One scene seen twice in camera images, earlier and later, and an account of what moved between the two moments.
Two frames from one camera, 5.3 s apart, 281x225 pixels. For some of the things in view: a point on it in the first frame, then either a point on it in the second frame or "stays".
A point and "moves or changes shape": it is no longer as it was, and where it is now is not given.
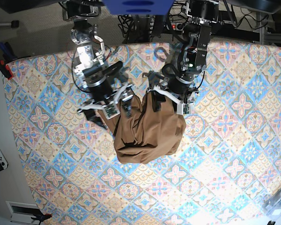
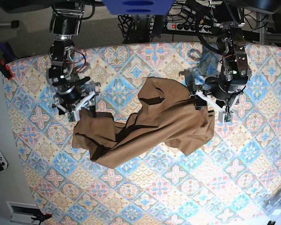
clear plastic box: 278,204 stays
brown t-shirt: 141,134 moves or changes shape
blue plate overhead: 139,7 stays
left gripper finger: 127,107 to 92,109
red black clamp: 8,56 stays
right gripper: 184,104 to 201,99
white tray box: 22,212 stays
